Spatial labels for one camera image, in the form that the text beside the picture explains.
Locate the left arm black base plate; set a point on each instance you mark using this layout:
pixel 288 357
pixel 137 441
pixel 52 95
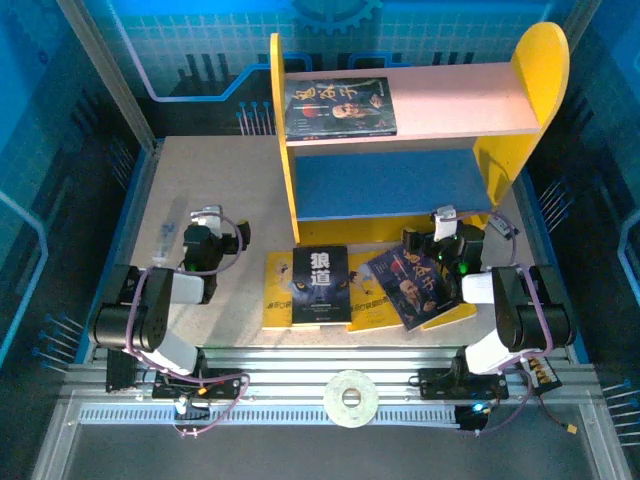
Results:
pixel 225 382

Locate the black wolf cover book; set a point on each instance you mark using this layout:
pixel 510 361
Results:
pixel 320 280

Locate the aluminium frame rail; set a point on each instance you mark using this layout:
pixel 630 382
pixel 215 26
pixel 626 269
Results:
pixel 300 367

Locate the clear tape strip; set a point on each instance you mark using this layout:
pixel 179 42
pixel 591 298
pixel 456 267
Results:
pixel 170 227

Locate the black orange terminal block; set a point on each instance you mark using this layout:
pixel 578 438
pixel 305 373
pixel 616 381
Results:
pixel 542 374

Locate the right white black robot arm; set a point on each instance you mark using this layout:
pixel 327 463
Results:
pixel 530 320

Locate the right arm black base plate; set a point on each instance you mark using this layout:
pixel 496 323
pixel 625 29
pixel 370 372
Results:
pixel 435 382

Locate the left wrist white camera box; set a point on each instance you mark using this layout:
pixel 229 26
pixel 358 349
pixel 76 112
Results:
pixel 212 220

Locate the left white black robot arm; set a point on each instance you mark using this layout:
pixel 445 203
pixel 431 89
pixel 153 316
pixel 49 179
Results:
pixel 150 310

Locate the yellow pink blue bookshelf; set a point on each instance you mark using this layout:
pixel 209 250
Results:
pixel 450 100

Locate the small black card device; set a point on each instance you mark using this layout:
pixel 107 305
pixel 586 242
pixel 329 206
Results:
pixel 504 227

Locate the blue table edge strip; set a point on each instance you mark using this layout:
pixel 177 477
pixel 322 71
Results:
pixel 125 225
pixel 538 220

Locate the black metal bracket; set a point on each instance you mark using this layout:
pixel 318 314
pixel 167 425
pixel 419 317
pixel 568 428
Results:
pixel 117 375

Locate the small black controller board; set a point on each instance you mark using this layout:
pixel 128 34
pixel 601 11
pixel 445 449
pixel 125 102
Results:
pixel 192 414
pixel 470 420

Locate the aluminium corner post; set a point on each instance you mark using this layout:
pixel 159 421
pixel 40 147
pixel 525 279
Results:
pixel 582 17
pixel 114 80

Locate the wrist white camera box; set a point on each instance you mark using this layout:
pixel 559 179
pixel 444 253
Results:
pixel 444 227
pixel 212 220

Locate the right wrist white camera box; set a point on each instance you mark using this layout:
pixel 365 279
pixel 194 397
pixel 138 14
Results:
pixel 444 227

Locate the dark portrait cover book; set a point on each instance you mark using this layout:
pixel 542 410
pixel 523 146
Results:
pixel 407 295
pixel 340 107

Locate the white tape roll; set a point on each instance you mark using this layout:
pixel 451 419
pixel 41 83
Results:
pixel 332 400

